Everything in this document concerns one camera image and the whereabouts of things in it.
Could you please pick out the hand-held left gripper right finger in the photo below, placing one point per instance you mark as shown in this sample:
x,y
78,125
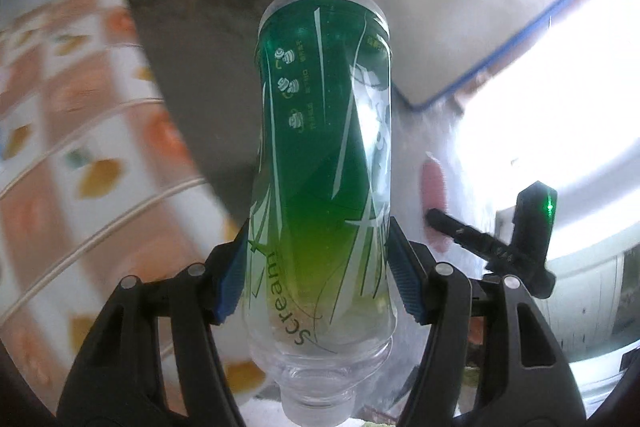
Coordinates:
x,y
405,279

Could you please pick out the green plastic bottle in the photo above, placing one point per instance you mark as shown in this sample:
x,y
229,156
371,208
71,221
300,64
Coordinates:
x,y
320,157

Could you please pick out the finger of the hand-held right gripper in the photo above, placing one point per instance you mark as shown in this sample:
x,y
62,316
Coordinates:
x,y
460,229

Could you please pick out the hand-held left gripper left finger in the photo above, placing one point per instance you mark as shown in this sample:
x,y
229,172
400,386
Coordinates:
x,y
232,279

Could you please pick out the pink plastic wrapper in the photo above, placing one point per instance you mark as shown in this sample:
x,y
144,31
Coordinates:
x,y
432,182

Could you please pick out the ginkgo print tablecloth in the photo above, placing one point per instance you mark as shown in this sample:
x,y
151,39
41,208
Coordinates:
x,y
75,132

